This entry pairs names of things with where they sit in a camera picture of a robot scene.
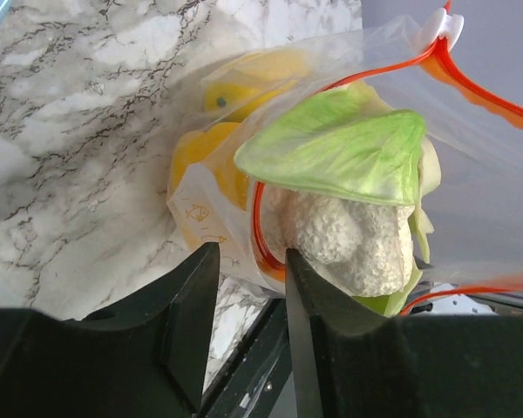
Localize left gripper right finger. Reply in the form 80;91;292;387
286;250;523;417

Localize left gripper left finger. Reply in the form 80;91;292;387
0;243;220;417

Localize white cauliflower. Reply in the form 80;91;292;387
234;81;441;316

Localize clear zip top bag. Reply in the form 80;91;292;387
185;8;523;294

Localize yellow bell pepper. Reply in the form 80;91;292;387
167;121;256;245

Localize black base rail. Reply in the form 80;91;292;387
200;287;523;418

